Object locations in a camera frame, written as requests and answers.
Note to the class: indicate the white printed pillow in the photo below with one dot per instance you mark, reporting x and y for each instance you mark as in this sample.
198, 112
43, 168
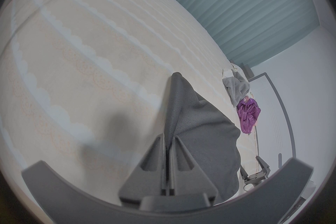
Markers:
231, 69

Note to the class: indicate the black T-shirt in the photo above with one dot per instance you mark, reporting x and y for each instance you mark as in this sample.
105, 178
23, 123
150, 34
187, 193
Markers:
204, 133

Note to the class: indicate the bed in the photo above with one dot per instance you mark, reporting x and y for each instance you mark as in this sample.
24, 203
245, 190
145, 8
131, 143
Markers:
91, 60

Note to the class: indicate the purple satin garment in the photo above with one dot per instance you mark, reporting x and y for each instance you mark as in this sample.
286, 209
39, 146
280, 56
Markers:
248, 115

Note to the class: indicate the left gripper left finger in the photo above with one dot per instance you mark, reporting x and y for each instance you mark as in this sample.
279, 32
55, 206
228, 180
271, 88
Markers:
147, 175

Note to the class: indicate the grey garment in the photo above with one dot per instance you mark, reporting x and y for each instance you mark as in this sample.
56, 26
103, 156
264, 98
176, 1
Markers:
236, 87

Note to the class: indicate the grey bedside table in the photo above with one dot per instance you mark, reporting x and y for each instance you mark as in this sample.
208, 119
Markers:
248, 69

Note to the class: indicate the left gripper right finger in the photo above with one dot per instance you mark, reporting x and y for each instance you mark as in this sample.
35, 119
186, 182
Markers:
191, 178

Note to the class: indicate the pink garment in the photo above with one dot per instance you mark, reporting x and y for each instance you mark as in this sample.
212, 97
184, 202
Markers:
247, 97

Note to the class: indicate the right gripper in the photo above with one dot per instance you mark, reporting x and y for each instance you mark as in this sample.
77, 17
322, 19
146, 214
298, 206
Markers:
257, 177

